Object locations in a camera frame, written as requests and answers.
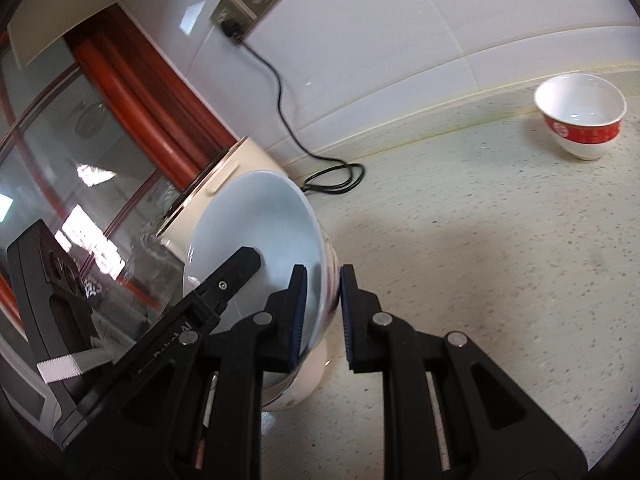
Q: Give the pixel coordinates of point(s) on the red and white bowl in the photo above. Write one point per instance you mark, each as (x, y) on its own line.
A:
(580, 135)

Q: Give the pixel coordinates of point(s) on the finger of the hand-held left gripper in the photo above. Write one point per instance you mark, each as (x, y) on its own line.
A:
(220, 285)

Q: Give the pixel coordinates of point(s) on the large white bowl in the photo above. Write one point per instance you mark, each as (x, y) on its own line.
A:
(250, 225)

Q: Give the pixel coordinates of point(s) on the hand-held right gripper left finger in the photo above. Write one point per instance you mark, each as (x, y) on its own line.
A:
(299, 310)

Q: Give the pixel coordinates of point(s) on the cream kitchen appliance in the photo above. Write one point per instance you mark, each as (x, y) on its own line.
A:
(250, 160)

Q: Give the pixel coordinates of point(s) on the red-brown wooden window frame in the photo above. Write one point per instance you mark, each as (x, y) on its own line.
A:
(150, 110)

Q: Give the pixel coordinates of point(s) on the glass window pane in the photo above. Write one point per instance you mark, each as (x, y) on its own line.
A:
(50, 160)

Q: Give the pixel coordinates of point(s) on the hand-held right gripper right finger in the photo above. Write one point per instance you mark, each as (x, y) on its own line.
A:
(347, 310)

